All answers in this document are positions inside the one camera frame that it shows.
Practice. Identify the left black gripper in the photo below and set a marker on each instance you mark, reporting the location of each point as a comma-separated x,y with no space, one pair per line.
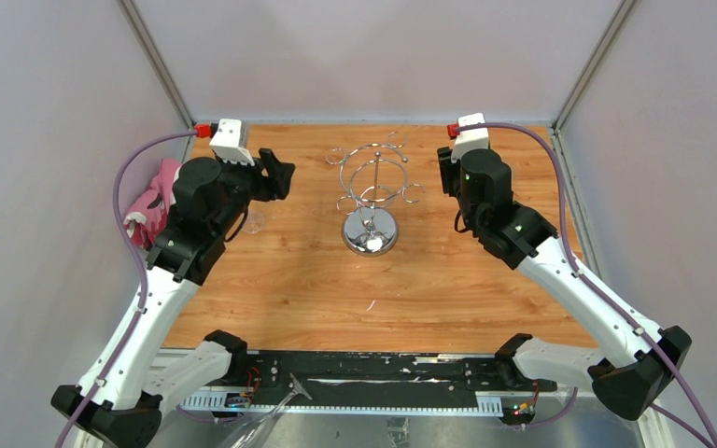
275,183

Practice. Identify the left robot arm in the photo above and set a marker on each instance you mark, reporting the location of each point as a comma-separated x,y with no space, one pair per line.
118,400

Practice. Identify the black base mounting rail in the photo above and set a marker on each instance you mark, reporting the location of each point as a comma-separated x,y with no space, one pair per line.
385,383

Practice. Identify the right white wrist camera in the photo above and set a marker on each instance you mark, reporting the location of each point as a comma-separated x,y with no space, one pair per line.
466,141

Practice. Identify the right aluminium frame post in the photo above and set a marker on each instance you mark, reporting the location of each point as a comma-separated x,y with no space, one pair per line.
598,54

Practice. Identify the aluminium frame post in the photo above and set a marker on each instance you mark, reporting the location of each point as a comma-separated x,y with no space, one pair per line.
145,41
598,54

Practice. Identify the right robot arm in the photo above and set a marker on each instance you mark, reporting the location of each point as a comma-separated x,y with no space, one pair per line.
629,368

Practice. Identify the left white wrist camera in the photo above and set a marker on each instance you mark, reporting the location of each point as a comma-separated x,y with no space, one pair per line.
228,142

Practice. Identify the pink camouflage cloth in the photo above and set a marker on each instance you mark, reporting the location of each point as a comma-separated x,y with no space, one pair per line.
147,217

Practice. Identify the left aluminium frame post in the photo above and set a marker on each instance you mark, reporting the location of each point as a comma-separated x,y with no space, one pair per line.
145,41

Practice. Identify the chrome wine glass rack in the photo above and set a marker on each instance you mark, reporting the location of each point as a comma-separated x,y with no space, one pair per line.
372,177

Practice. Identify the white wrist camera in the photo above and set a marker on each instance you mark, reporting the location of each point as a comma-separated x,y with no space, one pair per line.
466,141
228,142

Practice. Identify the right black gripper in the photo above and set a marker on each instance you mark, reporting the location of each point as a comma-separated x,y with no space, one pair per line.
447,169

